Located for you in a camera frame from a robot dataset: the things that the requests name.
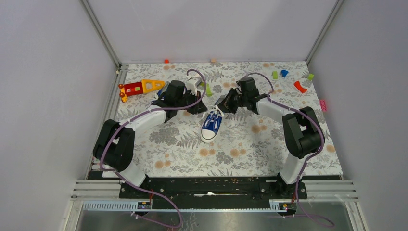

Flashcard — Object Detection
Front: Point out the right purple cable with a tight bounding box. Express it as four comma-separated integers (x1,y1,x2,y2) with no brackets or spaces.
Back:
242,72,335,229

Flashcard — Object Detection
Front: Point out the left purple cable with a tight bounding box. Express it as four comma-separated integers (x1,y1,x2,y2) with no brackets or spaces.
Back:
99,69,207,230

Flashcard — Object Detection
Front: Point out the red arch block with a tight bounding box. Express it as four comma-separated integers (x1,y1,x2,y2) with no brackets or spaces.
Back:
293,80,307,94

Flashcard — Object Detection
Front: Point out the pink lego brick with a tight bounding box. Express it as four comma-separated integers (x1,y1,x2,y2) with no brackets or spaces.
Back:
319,100,328,112

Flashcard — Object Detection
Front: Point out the purple cable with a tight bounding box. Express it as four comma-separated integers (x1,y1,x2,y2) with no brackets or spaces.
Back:
242,72,335,229
99,69,207,230

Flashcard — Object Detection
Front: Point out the blue wedge block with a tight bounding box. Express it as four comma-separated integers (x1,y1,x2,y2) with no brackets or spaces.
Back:
280,70,289,77

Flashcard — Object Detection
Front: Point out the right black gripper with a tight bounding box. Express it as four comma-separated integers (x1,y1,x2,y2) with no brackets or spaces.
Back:
214,88,248,115

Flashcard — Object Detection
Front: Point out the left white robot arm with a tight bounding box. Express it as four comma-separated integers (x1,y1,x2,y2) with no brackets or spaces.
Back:
93,78,205,198

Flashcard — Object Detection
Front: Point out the red yellow toy frame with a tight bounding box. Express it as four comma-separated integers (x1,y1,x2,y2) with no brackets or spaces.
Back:
118,79,165,103

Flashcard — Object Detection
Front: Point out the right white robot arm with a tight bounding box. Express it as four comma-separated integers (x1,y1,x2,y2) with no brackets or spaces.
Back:
216,77,325,198

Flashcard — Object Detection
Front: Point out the green block short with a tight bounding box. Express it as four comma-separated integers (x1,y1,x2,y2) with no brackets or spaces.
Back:
205,83,212,97

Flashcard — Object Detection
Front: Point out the grey slotted cable duct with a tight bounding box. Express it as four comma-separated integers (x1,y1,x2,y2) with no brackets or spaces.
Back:
82,199,296,213

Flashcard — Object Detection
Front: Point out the blue sneaker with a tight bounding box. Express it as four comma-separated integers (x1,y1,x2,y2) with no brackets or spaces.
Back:
200,95,225,143
156,81,170,99

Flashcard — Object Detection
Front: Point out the floral table mat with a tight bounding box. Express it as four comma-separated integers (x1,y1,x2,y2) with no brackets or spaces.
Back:
124,61,343,177

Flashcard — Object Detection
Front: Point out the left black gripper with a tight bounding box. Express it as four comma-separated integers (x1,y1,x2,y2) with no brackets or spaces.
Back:
175,89,207,115

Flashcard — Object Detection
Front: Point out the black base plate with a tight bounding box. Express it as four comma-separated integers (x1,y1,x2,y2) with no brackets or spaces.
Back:
118,174,342,211

